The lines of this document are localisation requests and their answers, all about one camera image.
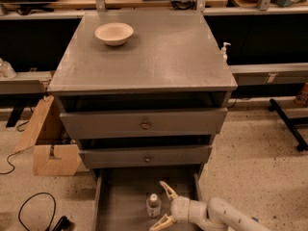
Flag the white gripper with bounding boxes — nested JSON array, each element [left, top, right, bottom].
[[149, 181, 191, 231]]

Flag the clear plastic water bottle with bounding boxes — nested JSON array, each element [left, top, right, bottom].
[[146, 193, 162, 218]]

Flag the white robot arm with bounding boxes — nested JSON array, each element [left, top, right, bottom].
[[149, 181, 271, 231]]

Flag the grey bottom drawer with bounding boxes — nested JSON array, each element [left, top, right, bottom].
[[91, 166, 202, 231]]

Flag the grey drawer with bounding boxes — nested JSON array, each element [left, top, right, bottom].
[[60, 108, 227, 140], [91, 166, 202, 231], [79, 145, 212, 168]]

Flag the grey top drawer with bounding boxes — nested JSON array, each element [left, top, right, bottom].
[[60, 108, 227, 140]]

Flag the grey middle drawer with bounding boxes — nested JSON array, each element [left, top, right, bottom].
[[79, 145, 212, 168]]

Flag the grey drawer cabinet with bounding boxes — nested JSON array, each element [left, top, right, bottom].
[[47, 11, 238, 179]]

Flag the white pump dispenser bottle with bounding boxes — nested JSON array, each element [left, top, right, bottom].
[[220, 42, 231, 63]]

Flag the orange bottle on floor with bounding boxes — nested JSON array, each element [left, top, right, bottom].
[[295, 83, 308, 105]]

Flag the notched wooden block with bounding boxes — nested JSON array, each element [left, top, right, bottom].
[[33, 144, 81, 176]]

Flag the black table leg stand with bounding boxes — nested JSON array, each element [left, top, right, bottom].
[[269, 98, 308, 151]]

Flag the wooden board leaning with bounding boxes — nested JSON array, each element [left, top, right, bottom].
[[14, 96, 54, 152]]

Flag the white paper bowl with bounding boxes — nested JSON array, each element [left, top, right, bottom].
[[94, 23, 134, 46]]

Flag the thin black floor cable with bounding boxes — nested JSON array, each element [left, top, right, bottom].
[[0, 120, 33, 176]]

